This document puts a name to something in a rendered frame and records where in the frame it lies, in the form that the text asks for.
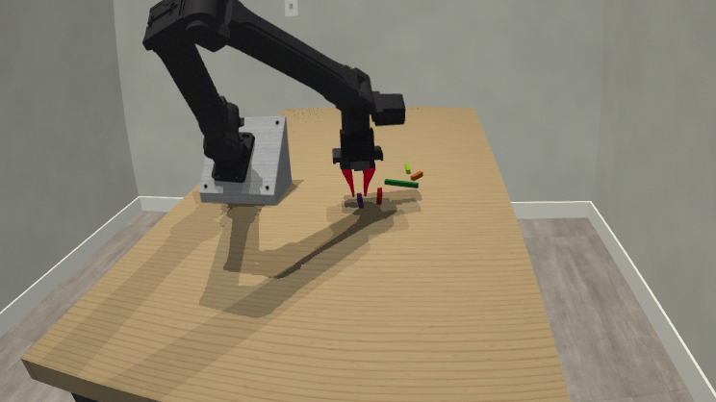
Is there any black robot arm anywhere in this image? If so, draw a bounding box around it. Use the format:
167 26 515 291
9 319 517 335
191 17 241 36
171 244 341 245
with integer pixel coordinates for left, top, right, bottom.
142 0 406 183

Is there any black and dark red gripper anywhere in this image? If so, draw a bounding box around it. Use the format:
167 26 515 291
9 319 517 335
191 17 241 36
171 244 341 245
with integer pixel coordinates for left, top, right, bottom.
332 126 383 197

